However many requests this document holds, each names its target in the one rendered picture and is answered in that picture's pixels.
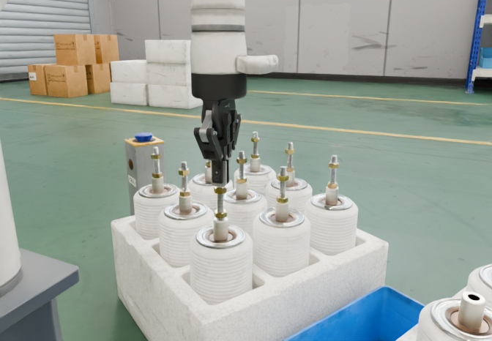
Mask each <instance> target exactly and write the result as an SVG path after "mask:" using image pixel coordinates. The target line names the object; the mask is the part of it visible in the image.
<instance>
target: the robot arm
mask: <svg viewBox="0 0 492 341"><path fill-rule="evenodd" d="M7 2H8V0H0V11H1V10H2V8H3V7H4V5H5V4H6V3H7ZM190 10H191V11H190V13H191V31H192V33H191V43H190V69H191V92H192V95H193V96H194V97H195V98H197V99H202V101H203V107H202V112H201V123H202V126H201V127H195V128H194V131H193V133H194V136H195V139H196V141H197V143H198V146H199V149H200V150H201V153H202V155H203V157H204V159H205V160H207V159H209V160H211V179H212V185H213V186H215V187H224V186H226V185H227V184H228V183H229V182H230V159H229V157H231V155H232V150H235V148H236V142H237V138H238V134H239V127H240V123H241V119H242V114H241V113H237V110H236V104H235V100H236V99H240V98H243V97H245V96H246V94H247V74H250V75H251V74H256V75H261V74H267V73H270V72H274V71H277V70H278V58H277V56H276V55H268V56H247V47H246V41H245V33H244V31H245V0H190ZM22 276H23V270H22V265H21V254H20V252H19V248H18V239H17V235H16V230H15V222H14V217H13V213H12V205H11V200H10V192H9V187H8V183H7V175H6V171H5V166H4V158H3V153H2V148H1V140H0V297H2V296H4V295H5V294H7V293H8V292H10V291H11V290H12V289H13V288H14V287H15V286H16V285H17V284H18V283H19V282H20V280H21V279H22Z"/></svg>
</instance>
